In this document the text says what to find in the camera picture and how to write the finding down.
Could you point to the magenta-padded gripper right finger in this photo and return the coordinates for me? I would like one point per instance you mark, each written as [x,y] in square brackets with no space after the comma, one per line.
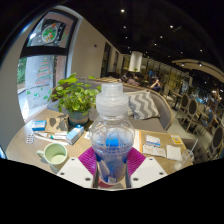
[148,170]

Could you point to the drinking glass with straw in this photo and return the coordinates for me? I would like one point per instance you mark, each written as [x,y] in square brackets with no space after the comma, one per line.
[183,160]

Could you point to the group of oval-back chairs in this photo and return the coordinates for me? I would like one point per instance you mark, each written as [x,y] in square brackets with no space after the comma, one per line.
[193,106]

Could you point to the yellow card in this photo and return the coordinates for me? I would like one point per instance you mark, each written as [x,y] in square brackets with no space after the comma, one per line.
[176,139]

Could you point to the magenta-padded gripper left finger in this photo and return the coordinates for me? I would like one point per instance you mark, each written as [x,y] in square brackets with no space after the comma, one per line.
[75,170]

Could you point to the clear bottle with blue label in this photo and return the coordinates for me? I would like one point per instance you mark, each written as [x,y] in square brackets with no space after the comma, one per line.
[111,143]

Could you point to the green potted plant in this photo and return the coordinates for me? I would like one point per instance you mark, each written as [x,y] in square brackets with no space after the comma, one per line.
[75,96]

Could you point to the pill blister pack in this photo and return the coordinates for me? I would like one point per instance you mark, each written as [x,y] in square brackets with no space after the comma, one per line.
[30,138]

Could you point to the group of ceiling spotlights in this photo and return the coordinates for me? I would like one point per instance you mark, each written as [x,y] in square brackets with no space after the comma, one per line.
[160,30]

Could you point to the white round column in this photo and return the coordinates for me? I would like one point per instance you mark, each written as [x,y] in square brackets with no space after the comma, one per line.
[135,61]

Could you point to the white paper napkin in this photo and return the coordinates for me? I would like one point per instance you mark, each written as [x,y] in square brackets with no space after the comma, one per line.
[173,152]

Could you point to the window with festive decals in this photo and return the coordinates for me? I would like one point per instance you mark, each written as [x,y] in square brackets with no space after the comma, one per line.
[40,76]

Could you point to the printed leaflet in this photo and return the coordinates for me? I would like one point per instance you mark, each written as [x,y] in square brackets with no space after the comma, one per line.
[154,150]

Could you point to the white toothpaste tube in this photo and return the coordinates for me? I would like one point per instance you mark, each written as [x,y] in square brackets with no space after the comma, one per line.
[58,136]

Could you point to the pale green ceramic mug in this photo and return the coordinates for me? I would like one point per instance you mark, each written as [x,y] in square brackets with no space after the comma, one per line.
[55,155]

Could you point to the grey curved sofa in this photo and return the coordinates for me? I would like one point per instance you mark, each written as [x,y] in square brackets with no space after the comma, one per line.
[156,120]

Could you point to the person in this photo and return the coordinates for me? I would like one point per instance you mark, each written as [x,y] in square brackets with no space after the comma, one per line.
[135,80]
[155,84]
[126,77]

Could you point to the light blue carton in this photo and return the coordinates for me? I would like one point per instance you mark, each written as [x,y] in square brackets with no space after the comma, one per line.
[74,134]

